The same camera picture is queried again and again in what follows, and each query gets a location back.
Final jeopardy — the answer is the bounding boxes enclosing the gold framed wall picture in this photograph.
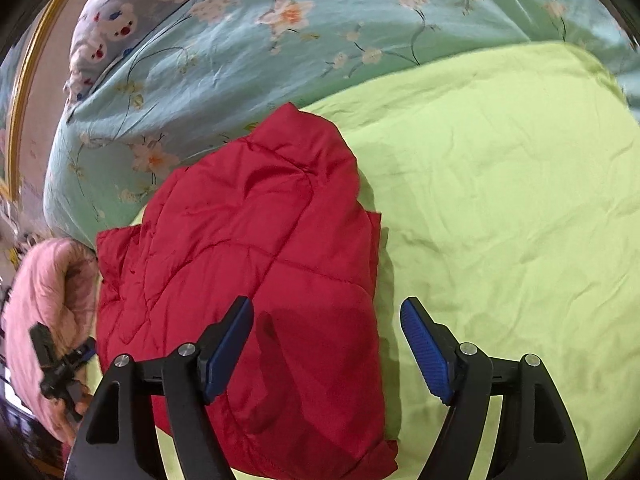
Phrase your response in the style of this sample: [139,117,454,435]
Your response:
[1,0,68,202]

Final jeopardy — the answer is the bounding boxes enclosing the teal floral duvet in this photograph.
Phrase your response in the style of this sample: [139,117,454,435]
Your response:
[43,0,639,244]

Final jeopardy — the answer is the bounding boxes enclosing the red puffer jacket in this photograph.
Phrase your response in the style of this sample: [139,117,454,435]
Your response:
[96,104,397,479]

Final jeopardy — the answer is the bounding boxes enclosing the pink quilted garment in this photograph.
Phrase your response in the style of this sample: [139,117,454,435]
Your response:
[3,238,99,443]

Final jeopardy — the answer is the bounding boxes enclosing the lime green bed sheet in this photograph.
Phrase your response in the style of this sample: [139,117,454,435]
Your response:
[294,42,639,479]

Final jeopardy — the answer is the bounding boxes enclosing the grey cartoon print pillow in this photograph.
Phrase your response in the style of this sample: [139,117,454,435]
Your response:
[65,0,188,106]

